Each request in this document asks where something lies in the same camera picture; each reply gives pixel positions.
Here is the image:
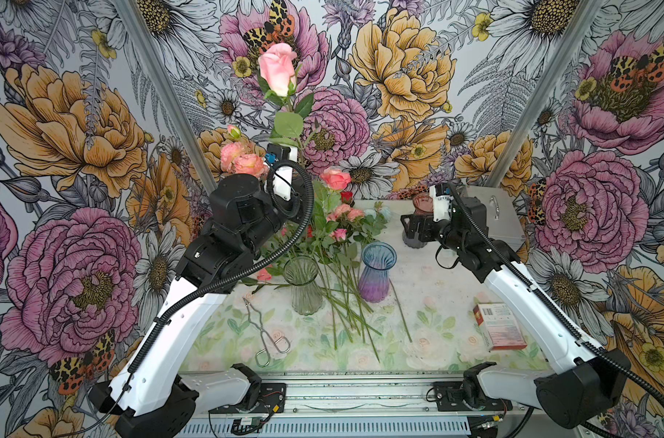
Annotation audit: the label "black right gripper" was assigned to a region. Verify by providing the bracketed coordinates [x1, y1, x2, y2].
[399, 212, 466, 254]

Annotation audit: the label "pink rose stem bunch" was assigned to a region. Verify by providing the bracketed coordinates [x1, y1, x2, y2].
[220, 125, 269, 180]

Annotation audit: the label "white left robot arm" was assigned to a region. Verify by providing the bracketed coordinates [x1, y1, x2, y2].
[89, 161, 314, 437]

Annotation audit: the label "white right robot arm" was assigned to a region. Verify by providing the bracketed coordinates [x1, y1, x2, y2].
[401, 182, 630, 429]

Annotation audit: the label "dark pink glass vase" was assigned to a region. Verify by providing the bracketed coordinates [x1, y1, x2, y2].
[412, 193, 433, 219]

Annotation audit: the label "clear glass vase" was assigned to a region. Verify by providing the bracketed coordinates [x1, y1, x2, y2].
[283, 255, 323, 316]

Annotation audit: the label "blue purple glass vase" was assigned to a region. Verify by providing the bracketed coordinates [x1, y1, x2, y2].
[358, 242, 397, 303]

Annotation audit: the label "grey metal box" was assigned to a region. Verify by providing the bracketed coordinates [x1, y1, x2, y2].
[466, 186, 525, 251]

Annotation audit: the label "pink flower stems on table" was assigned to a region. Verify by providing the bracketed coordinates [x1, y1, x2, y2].
[239, 201, 413, 372]

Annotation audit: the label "floral table mat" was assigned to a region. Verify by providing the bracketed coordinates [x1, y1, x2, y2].
[196, 249, 498, 374]

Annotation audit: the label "red small box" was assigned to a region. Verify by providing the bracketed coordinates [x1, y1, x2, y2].
[474, 303, 527, 351]

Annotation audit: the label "metal scissors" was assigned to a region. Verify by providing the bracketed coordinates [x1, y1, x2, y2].
[244, 300, 291, 368]

